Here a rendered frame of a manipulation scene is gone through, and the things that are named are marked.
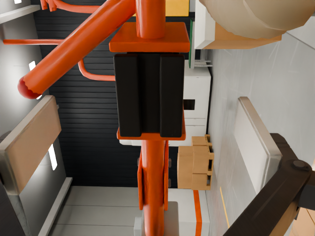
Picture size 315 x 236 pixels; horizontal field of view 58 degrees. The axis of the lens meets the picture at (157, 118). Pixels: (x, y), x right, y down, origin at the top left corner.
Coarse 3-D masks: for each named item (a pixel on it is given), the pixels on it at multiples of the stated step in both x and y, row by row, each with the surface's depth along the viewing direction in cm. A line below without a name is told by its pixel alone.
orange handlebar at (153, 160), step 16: (144, 0) 20; (160, 0) 20; (144, 16) 20; (160, 16) 21; (144, 32) 21; (160, 32) 21; (144, 144) 26; (160, 144) 26; (144, 160) 27; (160, 160) 27; (144, 176) 28; (160, 176) 28; (144, 192) 29; (160, 192) 29; (144, 208) 30; (160, 208) 30; (160, 224) 31
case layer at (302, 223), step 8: (312, 168) 130; (304, 208) 137; (304, 216) 136; (312, 216) 129; (296, 224) 145; (304, 224) 136; (312, 224) 129; (296, 232) 145; (304, 232) 136; (312, 232) 129
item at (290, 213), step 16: (288, 160) 14; (272, 176) 13; (288, 176) 13; (304, 176) 13; (272, 192) 12; (288, 192) 12; (256, 208) 11; (272, 208) 11; (288, 208) 11; (240, 224) 10; (256, 224) 10; (272, 224) 10; (288, 224) 13
